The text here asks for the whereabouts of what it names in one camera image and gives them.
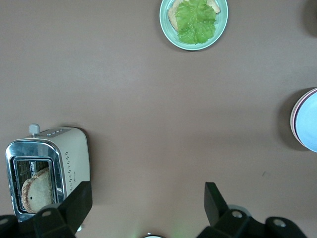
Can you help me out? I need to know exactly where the shallow pink bowl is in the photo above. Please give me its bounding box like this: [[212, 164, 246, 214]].
[[291, 88, 317, 149]]

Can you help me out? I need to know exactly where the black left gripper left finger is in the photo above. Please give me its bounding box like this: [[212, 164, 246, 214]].
[[33, 181, 93, 238]]

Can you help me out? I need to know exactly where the round brown bread slice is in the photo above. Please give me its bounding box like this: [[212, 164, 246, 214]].
[[20, 166, 53, 214]]

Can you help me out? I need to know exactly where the shallow blue bowl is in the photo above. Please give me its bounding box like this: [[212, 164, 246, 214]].
[[295, 94, 317, 153]]

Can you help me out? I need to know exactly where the toasted bread slice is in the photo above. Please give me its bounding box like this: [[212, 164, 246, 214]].
[[167, 0, 221, 31]]

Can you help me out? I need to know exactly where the green plate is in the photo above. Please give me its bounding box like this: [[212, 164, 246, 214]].
[[159, 0, 229, 52]]

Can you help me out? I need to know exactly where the beige chrome toaster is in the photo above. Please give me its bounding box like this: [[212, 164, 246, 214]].
[[5, 123, 91, 223]]

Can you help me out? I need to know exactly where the green lettuce leaf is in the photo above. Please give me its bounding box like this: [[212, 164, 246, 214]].
[[174, 0, 218, 46]]

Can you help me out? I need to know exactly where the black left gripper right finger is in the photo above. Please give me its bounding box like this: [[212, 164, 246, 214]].
[[197, 182, 267, 238]]

